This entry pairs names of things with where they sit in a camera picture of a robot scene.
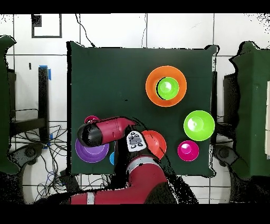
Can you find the small green bowl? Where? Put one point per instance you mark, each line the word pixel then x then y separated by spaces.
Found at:
pixel 168 88

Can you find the pink cup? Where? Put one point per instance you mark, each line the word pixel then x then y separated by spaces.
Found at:
pixel 90 118

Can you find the pink bowl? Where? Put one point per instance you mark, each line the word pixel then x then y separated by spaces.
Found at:
pixel 188 150

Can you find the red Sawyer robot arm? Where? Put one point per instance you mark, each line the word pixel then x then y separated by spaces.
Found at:
pixel 109 131

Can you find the large orange bowl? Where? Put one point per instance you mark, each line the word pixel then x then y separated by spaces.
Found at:
pixel 151 84

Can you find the red bowl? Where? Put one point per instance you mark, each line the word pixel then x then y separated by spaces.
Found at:
pixel 157 143

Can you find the dark green tablecloth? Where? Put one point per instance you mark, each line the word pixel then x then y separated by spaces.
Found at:
pixel 105 74

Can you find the blue cup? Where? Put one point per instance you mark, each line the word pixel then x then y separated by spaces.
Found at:
pixel 112 158

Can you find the purple bowl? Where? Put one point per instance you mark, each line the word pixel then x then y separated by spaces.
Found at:
pixel 90 154

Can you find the large green bowl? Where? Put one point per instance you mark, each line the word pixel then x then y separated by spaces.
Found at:
pixel 199 125

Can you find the blue tape strip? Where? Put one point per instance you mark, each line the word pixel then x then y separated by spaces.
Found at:
pixel 49 74

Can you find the black metal stand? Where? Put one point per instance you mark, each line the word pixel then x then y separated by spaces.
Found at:
pixel 43 95

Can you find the grey chair base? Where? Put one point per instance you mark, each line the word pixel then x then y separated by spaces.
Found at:
pixel 29 152
pixel 223 153

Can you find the small black floor object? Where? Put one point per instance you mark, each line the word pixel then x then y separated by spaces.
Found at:
pixel 30 66

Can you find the green clothed side table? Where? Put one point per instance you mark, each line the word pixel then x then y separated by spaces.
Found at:
pixel 253 105
pixel 4 105

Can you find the grey square floor frame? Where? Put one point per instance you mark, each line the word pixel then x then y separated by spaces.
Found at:
pixel 36 21

